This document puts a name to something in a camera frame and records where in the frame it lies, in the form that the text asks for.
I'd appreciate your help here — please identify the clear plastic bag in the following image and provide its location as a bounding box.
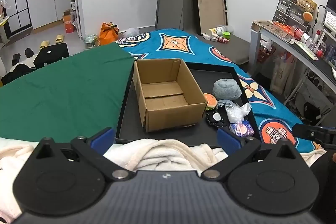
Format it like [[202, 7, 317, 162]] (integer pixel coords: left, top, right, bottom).
[[225, 102, 252, 123]]

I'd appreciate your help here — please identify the black framed board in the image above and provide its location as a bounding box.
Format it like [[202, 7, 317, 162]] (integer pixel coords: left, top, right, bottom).
[[193, 0, 228, 35]]

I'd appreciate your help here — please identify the burger plush toy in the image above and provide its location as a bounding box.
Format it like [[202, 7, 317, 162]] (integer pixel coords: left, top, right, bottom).
[[203, 93, 218, 111]]

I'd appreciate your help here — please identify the grey drawer organizer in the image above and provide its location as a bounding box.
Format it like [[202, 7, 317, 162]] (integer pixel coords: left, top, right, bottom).
[[272, 0, 311, 31]]

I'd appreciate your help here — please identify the yellow slipper pair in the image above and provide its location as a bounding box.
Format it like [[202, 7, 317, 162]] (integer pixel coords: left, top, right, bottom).
[[39, 34, 66, 50]]

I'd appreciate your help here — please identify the orange cardboard box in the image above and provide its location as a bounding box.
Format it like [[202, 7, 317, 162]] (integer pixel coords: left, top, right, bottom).
[[63, 10, 75, 34]]

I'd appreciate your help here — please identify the cream fleece blanket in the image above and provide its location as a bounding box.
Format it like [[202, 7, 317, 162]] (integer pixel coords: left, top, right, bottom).
[[0, 137, 328, 224]]

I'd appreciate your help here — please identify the green lidded cup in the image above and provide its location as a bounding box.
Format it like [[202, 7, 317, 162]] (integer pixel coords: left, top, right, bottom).
[[222, 31, 231, 40]]

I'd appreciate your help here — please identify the black heart fabric pouch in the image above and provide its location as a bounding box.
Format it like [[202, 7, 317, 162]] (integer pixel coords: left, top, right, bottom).
[[206, 100, 232, 128]]

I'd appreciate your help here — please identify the green cloth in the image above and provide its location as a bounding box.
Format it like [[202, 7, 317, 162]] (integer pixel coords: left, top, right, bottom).
[[1, 43, 135, 142]]

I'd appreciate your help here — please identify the grey fluffy plush ball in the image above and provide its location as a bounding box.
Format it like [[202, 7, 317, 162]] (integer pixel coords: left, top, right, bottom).
[[213, 79, 242, 101]]

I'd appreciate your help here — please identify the black shallow tray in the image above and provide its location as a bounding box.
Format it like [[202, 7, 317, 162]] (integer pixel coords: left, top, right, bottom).
[[114, 61, 262, 148]]

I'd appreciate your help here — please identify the orange bag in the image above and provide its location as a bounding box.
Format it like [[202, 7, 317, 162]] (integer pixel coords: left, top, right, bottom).
[[98, 22, 119, 46]]

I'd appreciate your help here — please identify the brown cardboard box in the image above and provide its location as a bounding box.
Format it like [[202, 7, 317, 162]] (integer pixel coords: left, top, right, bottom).
[[133, 59, 207, 132]]

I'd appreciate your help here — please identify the white kitchen cabinet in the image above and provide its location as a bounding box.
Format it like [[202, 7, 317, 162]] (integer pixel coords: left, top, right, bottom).
[[27, 0, 71, 29]]

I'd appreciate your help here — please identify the blue patterned blanket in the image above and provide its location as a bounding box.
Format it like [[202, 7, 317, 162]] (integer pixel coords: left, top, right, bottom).
[[116, 28, 322, 155]]

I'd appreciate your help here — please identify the black laptop bag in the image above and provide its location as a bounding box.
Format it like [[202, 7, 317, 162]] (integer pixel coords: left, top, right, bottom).
[[34, 43, 70, 69]]

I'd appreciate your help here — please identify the grey desk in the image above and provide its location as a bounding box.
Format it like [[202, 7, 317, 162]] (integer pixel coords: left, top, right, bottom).
[[248, 20, 335, 93]]

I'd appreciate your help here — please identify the blue tissue pack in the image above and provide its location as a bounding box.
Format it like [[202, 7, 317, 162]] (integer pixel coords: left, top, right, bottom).
[[229, 121, 255, 138]]

